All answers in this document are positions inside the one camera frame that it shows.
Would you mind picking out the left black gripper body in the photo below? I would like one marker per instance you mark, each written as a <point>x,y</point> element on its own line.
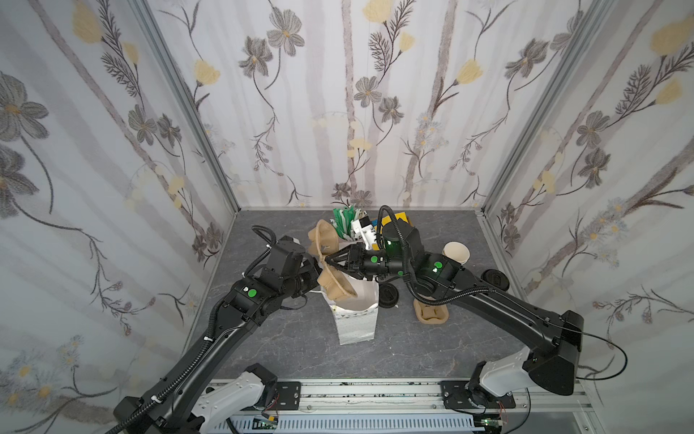
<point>313,269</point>

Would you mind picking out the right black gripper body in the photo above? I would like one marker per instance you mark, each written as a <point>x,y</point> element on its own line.
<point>353,258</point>

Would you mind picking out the brown pulp carrier top piece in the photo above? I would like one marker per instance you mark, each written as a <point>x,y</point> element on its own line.
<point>325,242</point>

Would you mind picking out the white patterned paper bag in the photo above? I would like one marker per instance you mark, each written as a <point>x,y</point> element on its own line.
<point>355,317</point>

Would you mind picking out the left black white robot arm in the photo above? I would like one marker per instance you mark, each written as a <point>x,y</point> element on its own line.
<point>168,406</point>

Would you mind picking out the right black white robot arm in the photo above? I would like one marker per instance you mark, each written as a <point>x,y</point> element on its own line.
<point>552,343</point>

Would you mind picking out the black cup lid stack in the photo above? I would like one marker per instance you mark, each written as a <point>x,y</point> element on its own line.
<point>388,296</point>

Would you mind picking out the green white straws bundle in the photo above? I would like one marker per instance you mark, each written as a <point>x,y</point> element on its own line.
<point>343,218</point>

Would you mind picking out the brown pulp cup carrier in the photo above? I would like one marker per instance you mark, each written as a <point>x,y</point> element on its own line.
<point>431,315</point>

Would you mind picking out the black paper cup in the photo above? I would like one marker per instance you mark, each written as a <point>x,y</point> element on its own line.
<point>457,251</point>

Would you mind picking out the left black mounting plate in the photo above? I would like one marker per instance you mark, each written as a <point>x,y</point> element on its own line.
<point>280,396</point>

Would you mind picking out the black mounting plate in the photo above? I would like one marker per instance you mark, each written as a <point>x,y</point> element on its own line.
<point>280,396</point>
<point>457,395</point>

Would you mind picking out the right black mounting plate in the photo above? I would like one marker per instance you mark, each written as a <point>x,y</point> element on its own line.
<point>457,395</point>

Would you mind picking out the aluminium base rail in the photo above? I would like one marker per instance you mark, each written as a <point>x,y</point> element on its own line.
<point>412,405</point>

